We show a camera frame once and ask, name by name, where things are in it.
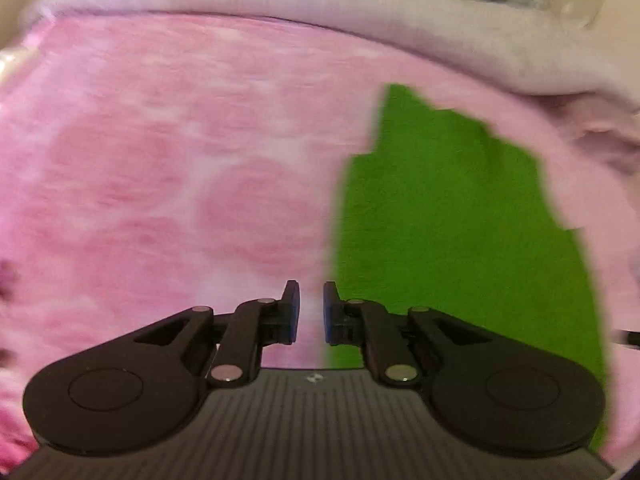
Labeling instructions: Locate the lilac striped quilt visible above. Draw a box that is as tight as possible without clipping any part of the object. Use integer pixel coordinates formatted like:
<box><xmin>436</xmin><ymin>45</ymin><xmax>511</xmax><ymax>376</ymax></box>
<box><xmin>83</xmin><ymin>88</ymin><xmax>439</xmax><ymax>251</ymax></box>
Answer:
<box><xmin>21</xmin><ymin>0</ymin><xmax>639</xmax><ymax>110</ymax></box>

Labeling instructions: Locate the pink floral bed sheet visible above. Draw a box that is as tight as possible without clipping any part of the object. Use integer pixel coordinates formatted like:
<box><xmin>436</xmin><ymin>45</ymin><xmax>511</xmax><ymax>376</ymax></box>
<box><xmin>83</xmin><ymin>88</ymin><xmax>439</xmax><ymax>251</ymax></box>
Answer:
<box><xmin>1</xmin><ymin>14</ymin><xmax>639</xmax><ymax>471</ymax></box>

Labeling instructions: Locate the green knitted sweater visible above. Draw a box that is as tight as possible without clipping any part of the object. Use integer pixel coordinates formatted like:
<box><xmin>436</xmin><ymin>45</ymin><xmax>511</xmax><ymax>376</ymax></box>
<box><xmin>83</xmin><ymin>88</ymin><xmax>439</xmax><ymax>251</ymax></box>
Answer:
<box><xmin>334</xmin><ymin>84</ymin><xmax>605</xmax><ymax>389</ymax></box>

